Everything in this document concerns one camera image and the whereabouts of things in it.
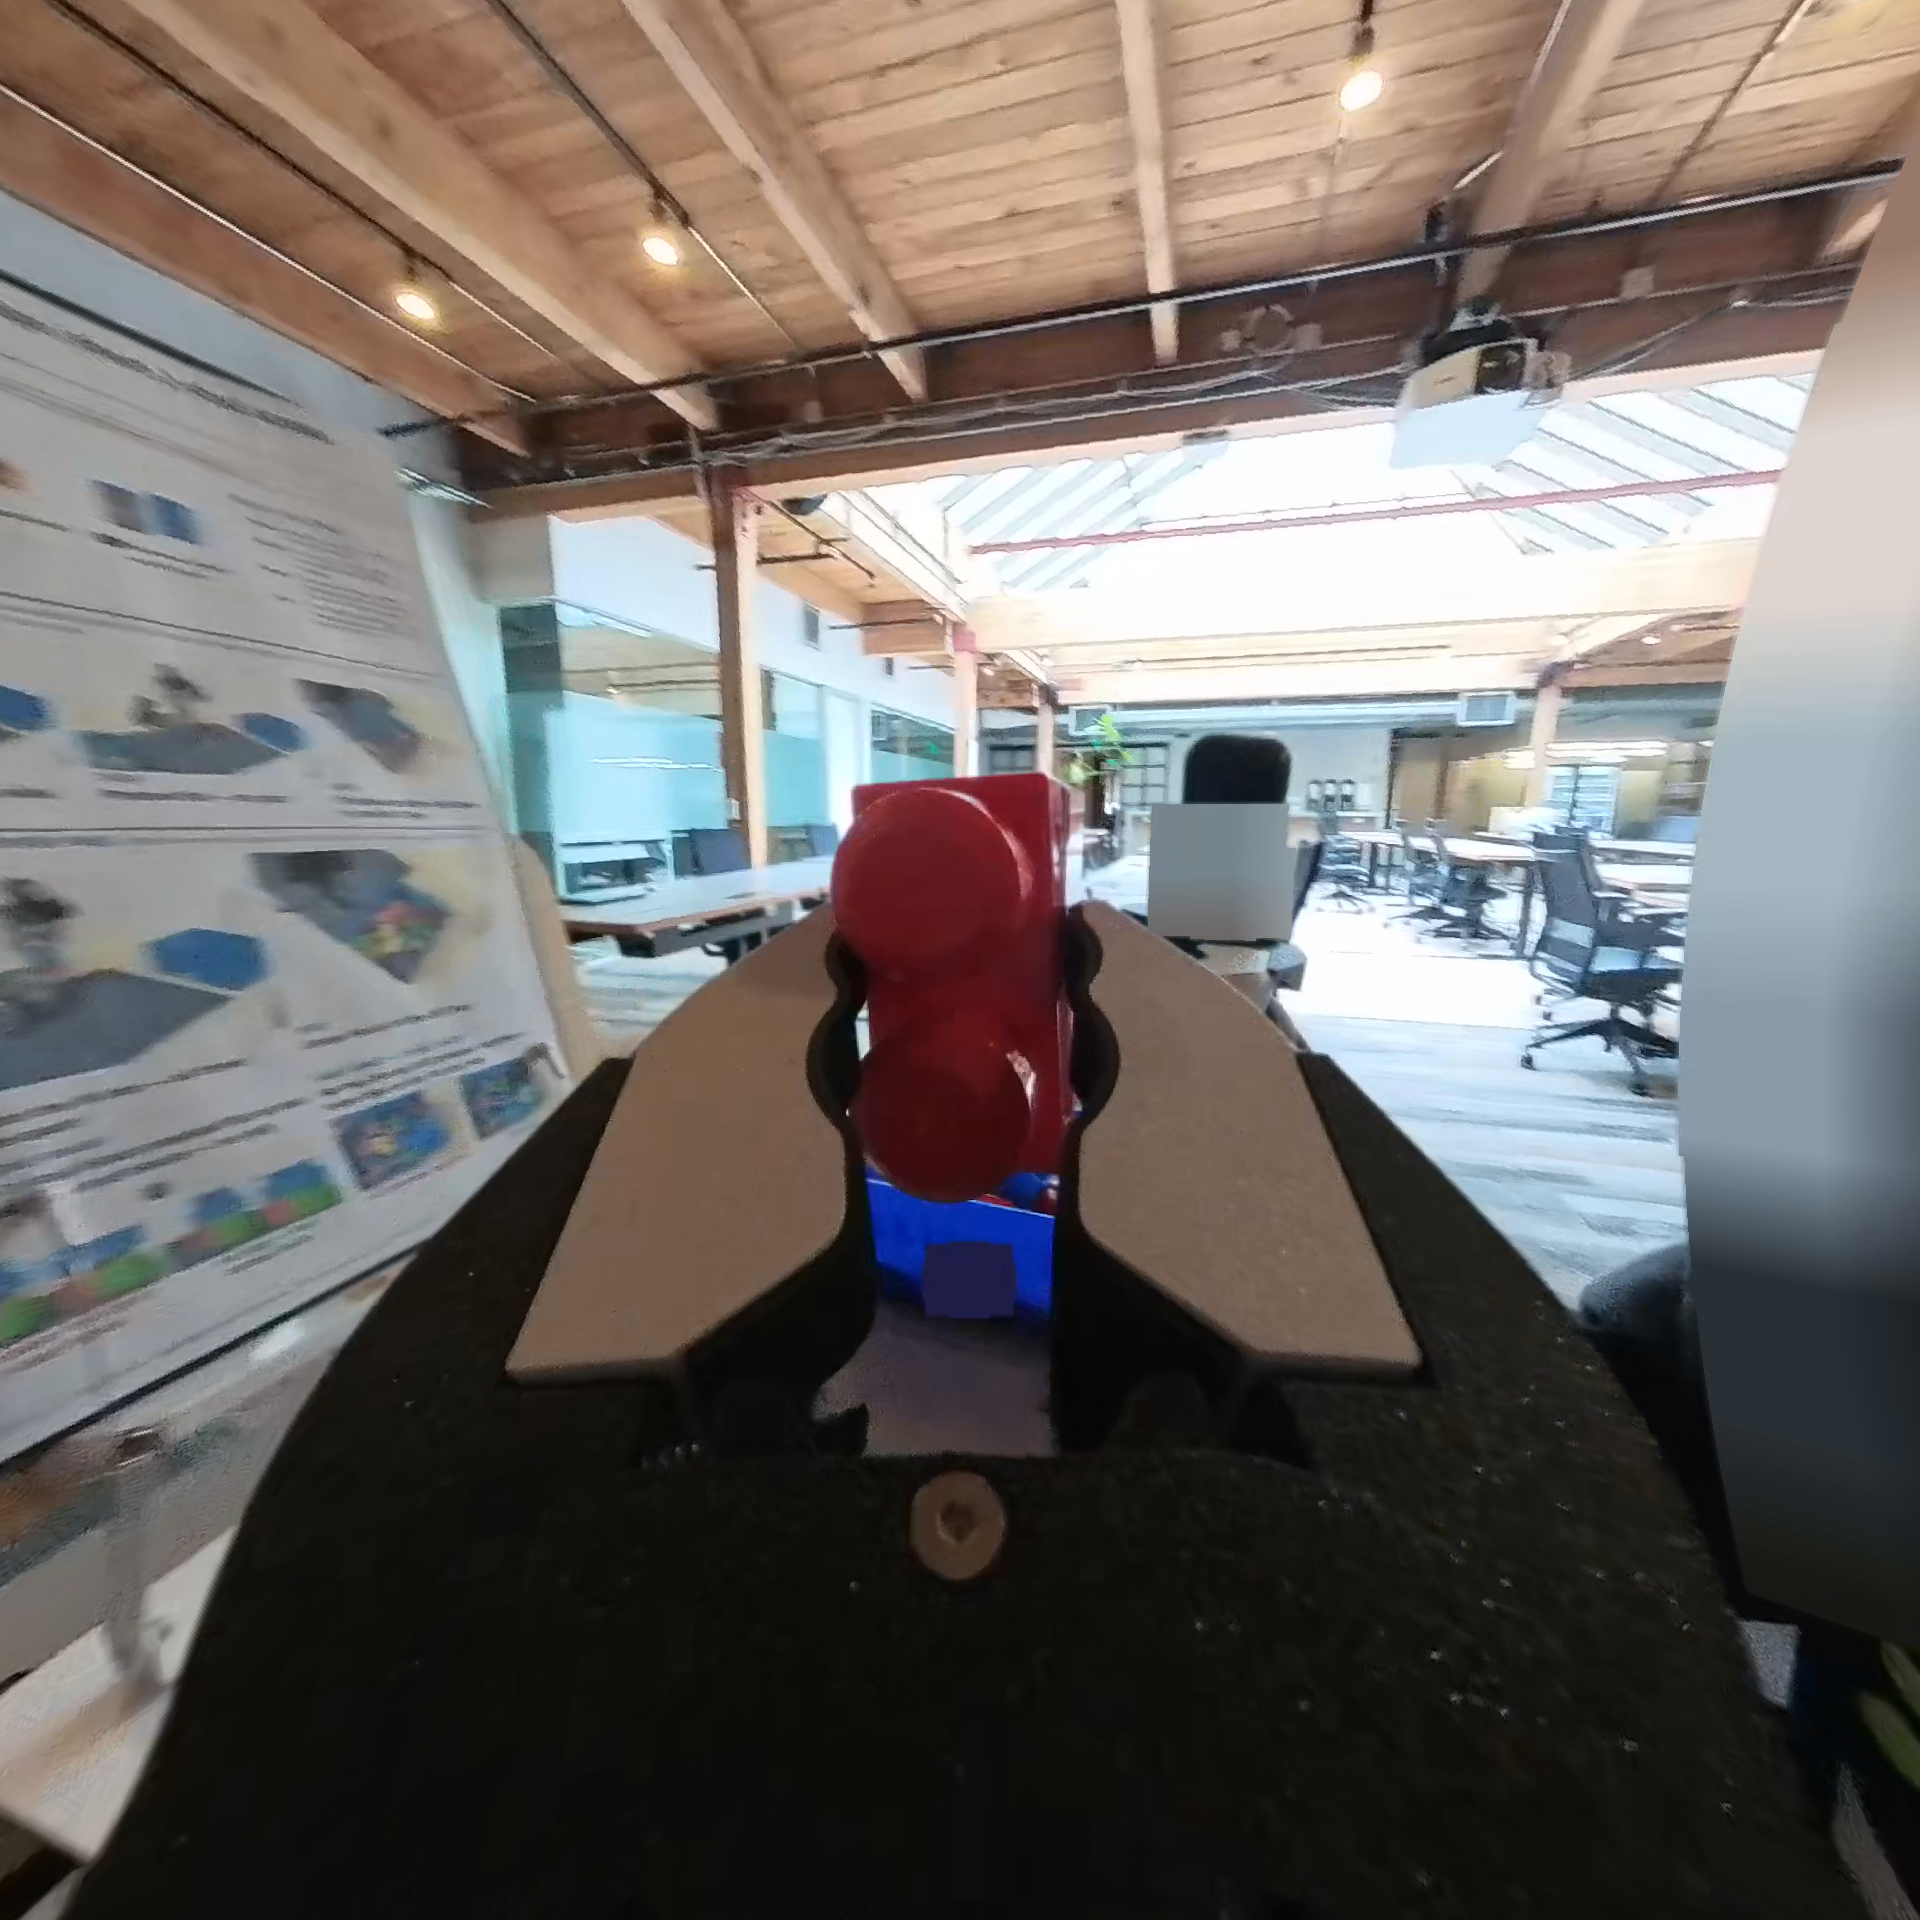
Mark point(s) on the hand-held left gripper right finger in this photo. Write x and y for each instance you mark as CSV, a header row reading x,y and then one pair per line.
x,y
1231,1188

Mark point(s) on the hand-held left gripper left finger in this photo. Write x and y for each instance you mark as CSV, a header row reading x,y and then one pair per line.
x,y
676,1200

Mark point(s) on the blue plastic bin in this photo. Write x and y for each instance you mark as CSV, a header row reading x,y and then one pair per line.
x,y
894,1216

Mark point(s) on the red mega block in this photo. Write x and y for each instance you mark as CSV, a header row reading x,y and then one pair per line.
x,y
956,960

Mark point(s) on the potted green plant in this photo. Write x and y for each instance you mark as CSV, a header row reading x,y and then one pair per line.
x,y
1093,767

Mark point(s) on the long dark table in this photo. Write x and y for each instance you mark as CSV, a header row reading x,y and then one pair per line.
x,y
707,894

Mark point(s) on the black office chair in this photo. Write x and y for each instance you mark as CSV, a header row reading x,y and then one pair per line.
x,y
1591,948

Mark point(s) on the white ceiling projector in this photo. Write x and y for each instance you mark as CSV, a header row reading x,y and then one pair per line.
x,y
1477,391

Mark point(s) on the printed instruction sheet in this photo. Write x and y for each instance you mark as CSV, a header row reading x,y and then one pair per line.
x,y
212,902

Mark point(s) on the person's printed top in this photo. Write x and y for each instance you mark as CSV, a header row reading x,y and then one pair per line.
x,y
1875,1740

